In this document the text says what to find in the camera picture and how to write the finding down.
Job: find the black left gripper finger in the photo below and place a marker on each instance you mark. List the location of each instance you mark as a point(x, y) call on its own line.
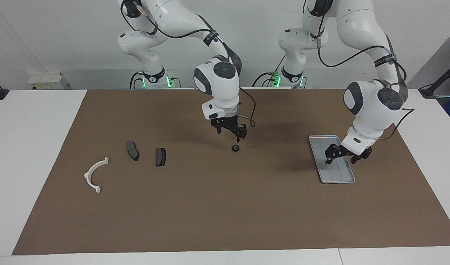
point(331, 152)
point(359, 158)

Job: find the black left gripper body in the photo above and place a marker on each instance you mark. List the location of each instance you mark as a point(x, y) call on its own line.
point(350, 154)

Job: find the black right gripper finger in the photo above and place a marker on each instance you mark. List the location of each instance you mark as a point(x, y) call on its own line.
point(217, 129)
point(241, 132)

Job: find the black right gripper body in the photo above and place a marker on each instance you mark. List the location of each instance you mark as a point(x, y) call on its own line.
point(227, 122)

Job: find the large black bearing gear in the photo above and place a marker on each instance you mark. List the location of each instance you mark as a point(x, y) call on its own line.
point(235, 148)

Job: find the silver metal tray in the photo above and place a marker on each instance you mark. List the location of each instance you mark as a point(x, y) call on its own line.
point(337, 173)

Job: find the rectangular dark brake pad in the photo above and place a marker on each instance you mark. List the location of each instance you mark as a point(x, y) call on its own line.
point(160, 157)

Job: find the brown table mat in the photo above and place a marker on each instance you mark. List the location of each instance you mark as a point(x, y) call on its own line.
point(225, 202)

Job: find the curved dark brake pad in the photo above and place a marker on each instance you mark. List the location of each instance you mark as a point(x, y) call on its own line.
point(132, 150)

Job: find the white power strip box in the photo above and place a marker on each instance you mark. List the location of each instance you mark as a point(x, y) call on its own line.
point(46, 80)

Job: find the black camera stand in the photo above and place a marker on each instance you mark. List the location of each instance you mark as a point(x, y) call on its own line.
point(433, 91)

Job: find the white semicircular plastic bracket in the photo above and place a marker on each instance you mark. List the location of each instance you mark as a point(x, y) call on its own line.
point(88, 178)

